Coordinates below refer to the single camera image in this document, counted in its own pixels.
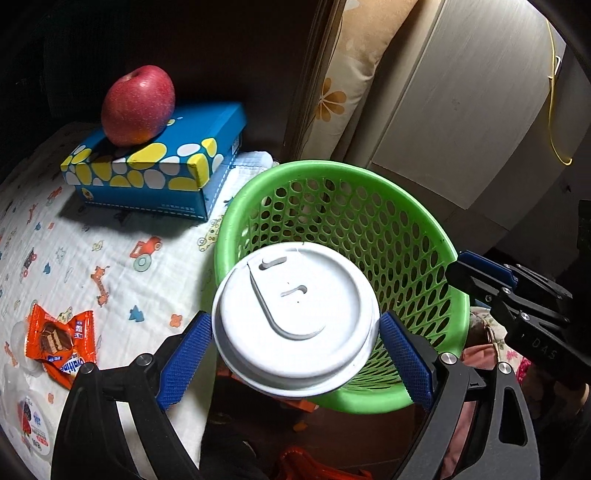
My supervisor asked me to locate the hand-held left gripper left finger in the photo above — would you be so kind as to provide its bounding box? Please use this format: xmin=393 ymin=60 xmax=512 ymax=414
xmin=51 ymin=311 xmax=213 ymax=480

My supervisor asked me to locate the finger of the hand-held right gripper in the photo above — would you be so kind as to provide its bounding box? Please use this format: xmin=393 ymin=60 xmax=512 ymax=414
xmin=457 ymin=250 xmax=515 ymax=291
xmin=445 ymin=261 xmax=502 ymax=303

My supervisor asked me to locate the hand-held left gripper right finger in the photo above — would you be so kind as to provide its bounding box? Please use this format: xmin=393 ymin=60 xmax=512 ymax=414
xmin=379 ymin=311 xmax=542 ymax=480

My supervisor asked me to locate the white plastic cup lid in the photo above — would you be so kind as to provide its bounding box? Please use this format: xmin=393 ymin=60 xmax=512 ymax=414
xmin=211 ymin=243 xmax=380 ymax=396

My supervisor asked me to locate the green plastic mesh basket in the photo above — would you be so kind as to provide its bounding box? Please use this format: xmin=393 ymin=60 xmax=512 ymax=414
xmin=213 ymin=160 xmax=471 ymax=414

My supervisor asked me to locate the pink floral cloth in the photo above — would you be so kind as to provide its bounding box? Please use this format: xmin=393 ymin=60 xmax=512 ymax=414
xmin=441 ymin=309 xmax=536 ymax=480

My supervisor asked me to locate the orange stool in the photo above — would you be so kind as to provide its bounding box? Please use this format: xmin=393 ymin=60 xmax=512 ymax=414
xmin=217 ymin=364 xmax=319 ymax=414

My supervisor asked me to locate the orange snack wrapper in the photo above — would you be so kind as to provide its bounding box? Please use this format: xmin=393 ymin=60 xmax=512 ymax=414
xmin=25 ymin=303 xmax=99 ymax=387

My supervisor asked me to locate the printed blanket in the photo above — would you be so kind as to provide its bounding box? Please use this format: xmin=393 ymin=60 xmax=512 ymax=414
xmin=0 ymin=122 xmax=278 ymax=480

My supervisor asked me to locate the red plastic object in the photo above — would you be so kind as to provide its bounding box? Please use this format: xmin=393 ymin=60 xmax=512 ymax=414
xmin=277 ymin=445 xmax=370 ymax=480

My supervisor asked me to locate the small labelled plastic cup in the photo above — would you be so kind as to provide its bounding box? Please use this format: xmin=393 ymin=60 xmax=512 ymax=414
xmin=0 ymin=364 xmax=56 ymax=462

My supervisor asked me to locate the white cabinet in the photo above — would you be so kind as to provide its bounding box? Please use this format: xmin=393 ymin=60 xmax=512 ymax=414
xmin=369 ymin=0 xmax=578 ymax=232

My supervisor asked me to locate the blue spotted cardboard box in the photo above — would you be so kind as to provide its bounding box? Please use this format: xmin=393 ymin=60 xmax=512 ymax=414
xmin=60 ymin=102 xmax=245 ymax=220

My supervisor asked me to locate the floral pillow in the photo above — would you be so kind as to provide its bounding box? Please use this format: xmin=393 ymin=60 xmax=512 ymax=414
xmin=295 ymin=0 xmax=416 ymax=153

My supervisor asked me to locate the red apple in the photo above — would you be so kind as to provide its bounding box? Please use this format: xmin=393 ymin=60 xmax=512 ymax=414
xmin=101 ymin=65 xmax=177 ymax=147

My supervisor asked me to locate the yellow cable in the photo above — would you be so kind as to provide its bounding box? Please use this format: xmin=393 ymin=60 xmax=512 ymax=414
xmin=545 ymin=21 xmax=573 ymax=165

